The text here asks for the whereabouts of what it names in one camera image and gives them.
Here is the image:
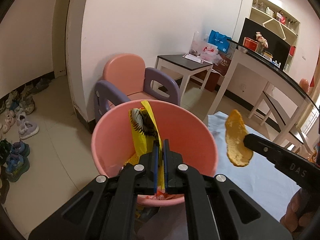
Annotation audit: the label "black monitor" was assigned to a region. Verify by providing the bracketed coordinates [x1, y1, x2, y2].
[237, 17, 292, 70]

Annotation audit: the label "beige plastic stool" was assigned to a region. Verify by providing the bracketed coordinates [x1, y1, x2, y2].
[287, 127, 317, 158]

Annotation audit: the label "blue shopping bag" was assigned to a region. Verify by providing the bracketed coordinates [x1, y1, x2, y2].
[208, 29, 232, 54]

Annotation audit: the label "yellow foam fruit net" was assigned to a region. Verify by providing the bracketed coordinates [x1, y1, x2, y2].
[125, 152, 140, 167]

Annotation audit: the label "white dark-top bench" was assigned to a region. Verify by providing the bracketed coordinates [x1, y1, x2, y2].
[247, 90, 308, 143]

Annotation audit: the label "yellow plastic wrapper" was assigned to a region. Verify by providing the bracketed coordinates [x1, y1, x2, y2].
[128, 100, 167, 190]

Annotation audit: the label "white bench with paper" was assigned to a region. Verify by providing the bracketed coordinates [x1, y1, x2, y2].
[155, 54, 214, 100]

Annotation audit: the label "white paper sheet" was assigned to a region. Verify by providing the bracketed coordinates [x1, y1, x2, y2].
[182, 53, 203, 63]

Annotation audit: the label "dried flower bouquet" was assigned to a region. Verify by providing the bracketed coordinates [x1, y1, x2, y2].
[255, 32, 269, 54]

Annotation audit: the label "white glass-top dining table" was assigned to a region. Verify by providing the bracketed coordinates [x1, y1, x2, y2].
[207, 39, 317, 145]

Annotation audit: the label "orange peel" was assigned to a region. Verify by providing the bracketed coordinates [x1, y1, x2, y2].
[224, 109, 253, 168]

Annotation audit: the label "row of shoes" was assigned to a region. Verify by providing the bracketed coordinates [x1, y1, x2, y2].
[0, 79, 50, 203]

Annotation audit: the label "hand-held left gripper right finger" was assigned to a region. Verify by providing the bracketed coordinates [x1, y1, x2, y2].
[162, 139, 293, 240]

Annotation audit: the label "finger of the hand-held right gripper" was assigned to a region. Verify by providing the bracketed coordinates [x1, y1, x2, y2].
[243, 133, 319, 195]

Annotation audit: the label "clear plastic bags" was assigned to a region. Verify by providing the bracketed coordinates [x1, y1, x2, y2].
[191, 31, 223, 64]

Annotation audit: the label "cream wall shelf cabinet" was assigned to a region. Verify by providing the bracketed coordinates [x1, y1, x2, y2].
[246, 0, 300, 70]

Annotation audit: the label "light blue tablecloth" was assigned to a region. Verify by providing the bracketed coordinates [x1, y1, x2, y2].
[136, 111, 313, 240]

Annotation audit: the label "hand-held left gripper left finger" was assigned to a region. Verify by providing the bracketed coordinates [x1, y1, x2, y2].
[28, 140, 160, 240]

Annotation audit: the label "pink purple child chair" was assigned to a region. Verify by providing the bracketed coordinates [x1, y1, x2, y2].
[94, 53, 180, 120]

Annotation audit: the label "pink plastic bucket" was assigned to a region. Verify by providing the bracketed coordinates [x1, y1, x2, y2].
[91, 100, 218, 207]

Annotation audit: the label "colourful fruit carton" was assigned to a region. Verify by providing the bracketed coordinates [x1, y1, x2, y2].
[309, 142, 320, 164]

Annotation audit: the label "person's right hand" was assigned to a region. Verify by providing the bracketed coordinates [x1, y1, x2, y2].
[279, 189, 315, 233]

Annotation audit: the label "red box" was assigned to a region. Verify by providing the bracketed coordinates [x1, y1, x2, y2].
[243, 37, 258, 52]

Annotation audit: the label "dark red gift bag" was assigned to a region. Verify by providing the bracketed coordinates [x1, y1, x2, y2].
[214, 54, 234, 75]

